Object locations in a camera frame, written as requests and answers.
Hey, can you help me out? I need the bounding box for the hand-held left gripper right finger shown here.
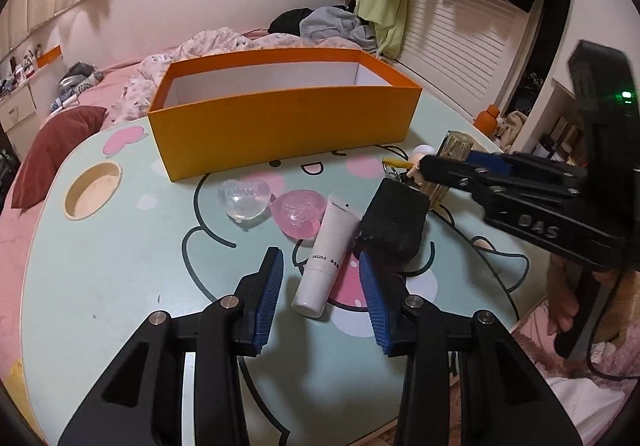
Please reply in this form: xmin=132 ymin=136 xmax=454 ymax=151
xmin=359 ymin=251 xmax=583 ymax=446

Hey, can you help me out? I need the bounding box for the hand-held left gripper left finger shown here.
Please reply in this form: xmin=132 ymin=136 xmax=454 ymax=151
xmin=57 ymin=247 xmax=285 ymax=446

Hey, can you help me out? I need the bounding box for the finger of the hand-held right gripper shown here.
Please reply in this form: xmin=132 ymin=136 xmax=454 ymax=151
xmin=467 ymin=151 xmax=589 ymax=182
xmin=419 ymin=154 xmax=589 ymax=215

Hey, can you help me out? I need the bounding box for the gold perfume bottle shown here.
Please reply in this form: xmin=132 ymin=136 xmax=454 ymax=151
xmin=419 ymin=129 xmax=474 ymax=207

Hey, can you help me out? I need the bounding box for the doll keychain with metal ring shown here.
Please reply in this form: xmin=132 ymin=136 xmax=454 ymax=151
xmin=382 ymin=145 xmax=437 ymax=183

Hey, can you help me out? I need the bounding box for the white cosmetic tube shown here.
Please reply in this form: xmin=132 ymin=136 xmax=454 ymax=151
xmin=291 ymin=194 xmax=364 ymax=319

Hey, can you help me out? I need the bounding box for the black zip pouch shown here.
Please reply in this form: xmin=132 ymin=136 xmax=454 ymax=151
xmin=352 ymin=177 xmax=431 ymax=265

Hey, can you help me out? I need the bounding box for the pink heart-shaped case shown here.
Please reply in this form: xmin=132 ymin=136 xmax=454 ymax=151
xmin=271 ymin=189 xmax=329 ymax=241

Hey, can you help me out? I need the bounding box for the clear heart-shaped case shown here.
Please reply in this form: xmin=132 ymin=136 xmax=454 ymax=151
xmin=217 ymin=179 xmax=274 ymax=223

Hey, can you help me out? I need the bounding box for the orange cardboard box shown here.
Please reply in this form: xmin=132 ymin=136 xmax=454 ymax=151
xmin=147 ymin=48 xmax=424 ymax=183

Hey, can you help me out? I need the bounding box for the person's right hand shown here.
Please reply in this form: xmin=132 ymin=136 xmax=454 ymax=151
xmin=545 ymin=253 xmax=628 ymax=343

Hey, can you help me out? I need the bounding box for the beige plush cloth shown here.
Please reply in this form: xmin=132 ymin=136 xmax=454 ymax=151
xmin=499 ymin=109 xmax=532 ymax=153

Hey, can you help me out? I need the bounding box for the orange bottle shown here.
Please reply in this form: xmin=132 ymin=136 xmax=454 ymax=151
xmin=474 ymin=104 xmax=503 ymax=137

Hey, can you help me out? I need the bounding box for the white side shelf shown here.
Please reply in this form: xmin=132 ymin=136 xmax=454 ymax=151
xmin=524 ymin=84 xmax=589 ymax=167

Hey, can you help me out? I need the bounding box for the white louvered door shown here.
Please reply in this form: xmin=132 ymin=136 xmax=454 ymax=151
xmin=399 ymin=0 xmax=532 ymax=123

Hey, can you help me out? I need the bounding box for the pink fluffy cloth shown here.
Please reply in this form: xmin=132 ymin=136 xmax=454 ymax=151
xmin=517 ymin=301 xmax=640 ymax=380

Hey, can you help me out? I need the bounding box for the yellow-green garment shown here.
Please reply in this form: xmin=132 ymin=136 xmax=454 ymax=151
xmin=352 ymin=0 xmax=411 ymax=59

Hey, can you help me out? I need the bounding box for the grey garment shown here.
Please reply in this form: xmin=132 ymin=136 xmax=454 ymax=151
xmin=298 ymin=6 xmax=379 ymax=52

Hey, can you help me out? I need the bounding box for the black garment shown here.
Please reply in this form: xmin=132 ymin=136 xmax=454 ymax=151
xmin=268 ymin=8 xmax=322 ymax=36

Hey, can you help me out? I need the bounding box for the dark red pillow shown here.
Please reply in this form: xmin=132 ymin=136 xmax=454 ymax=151
xmin=11 ymin=106 xmax=109 ymax=215

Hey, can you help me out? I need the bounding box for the pink floral duvet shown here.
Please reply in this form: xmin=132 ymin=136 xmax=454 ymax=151
xmin=112 ymin=27 xmax=372 ymax=125

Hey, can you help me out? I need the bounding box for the blue white patterned cloth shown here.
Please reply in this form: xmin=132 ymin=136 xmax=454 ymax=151
xmin=49 ymin=62 xmax=104 ymax=115

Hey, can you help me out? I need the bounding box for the cream nightstand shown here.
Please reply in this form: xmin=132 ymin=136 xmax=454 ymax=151
xmin=0 ymin=84 xmax=39 ymax=147

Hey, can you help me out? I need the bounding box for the orange flat object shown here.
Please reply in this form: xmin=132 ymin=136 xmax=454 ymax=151
xmin=37 ymin=45 xmax=62 ymax=69

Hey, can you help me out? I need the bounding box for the pile of nightstand clutter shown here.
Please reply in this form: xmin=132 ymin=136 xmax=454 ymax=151
xmin=0 ymin=43 xmax=42 ymax=92

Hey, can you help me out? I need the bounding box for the black cable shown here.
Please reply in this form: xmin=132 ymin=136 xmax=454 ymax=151
xmin=582 ymin=311 xmax=634 ymax=382

